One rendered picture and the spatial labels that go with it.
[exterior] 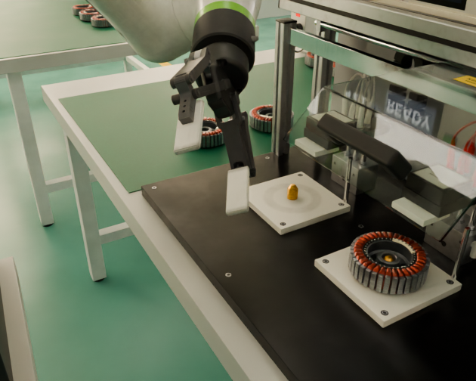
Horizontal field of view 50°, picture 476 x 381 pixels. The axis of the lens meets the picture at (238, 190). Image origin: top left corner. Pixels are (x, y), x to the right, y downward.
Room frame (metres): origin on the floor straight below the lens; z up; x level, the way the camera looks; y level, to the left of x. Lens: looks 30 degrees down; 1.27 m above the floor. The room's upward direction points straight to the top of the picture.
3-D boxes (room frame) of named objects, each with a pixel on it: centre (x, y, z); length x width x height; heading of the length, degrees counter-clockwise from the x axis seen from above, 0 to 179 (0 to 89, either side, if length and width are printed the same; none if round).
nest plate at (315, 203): (0.80, -0.10, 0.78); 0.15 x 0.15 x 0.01; 30
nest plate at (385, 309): (0.59, -0.22, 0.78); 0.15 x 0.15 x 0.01; 30
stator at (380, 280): (0.59, -0.22, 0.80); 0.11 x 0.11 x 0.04
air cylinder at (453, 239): (0.66, -0.34, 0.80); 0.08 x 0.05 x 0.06; 30
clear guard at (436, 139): (0.54, -0.26, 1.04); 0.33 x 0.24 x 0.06; 120
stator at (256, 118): (1.21, -0.08, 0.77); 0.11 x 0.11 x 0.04
